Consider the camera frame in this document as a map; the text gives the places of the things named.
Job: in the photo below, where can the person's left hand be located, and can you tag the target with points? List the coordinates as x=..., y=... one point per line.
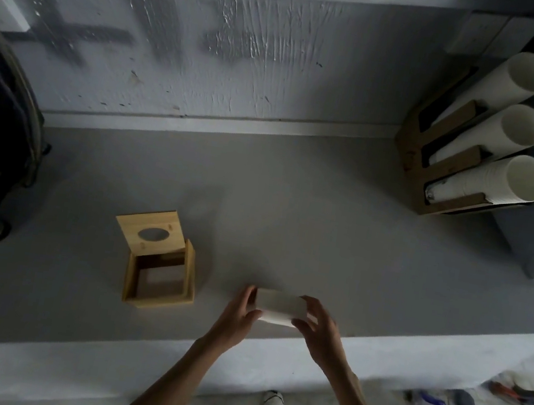
x=233, y=325

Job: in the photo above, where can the person's right hand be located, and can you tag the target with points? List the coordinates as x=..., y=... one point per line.
x=325, y=346

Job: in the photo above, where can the stack of white napkins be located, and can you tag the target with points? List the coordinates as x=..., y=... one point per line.
x=279, y=304

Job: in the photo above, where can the wooden napkin box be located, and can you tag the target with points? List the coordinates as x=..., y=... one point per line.
x=128, y=223

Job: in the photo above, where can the person's left forearm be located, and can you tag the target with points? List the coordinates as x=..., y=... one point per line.
x=169, y=385

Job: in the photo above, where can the person's right shoe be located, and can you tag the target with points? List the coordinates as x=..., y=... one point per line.
x=273, y=403

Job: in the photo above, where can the grey round object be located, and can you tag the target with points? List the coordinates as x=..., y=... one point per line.
x=463, y=400

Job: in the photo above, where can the red tool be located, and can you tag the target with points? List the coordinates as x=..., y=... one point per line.
x=523, y=396

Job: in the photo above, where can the wooden cup holder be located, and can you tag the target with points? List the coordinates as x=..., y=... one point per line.
x=410, y=146

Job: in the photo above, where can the stack of white paper cups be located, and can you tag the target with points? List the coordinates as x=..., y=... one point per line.
x=494, y=186
x=505, y=83
x=497, y=131

